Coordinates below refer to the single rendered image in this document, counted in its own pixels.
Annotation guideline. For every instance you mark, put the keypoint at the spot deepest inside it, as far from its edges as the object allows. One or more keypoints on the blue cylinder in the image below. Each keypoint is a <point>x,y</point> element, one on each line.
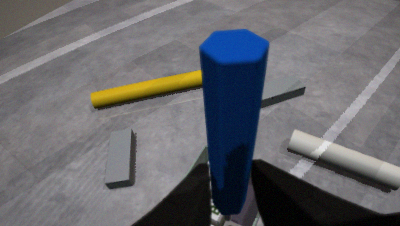
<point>233,68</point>

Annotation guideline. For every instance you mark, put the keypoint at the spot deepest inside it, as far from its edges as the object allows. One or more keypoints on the grey keyboard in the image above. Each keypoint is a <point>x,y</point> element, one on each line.
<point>249,215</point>

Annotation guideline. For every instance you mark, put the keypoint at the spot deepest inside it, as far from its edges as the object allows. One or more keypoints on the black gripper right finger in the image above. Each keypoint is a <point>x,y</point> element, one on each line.
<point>284,200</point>

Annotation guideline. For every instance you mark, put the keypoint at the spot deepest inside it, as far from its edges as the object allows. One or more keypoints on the yellow cylindrical rod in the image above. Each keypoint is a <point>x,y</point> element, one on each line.
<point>140,90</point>

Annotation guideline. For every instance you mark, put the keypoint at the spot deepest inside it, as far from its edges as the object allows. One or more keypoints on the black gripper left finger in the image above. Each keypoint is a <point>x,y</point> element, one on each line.
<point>189,203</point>

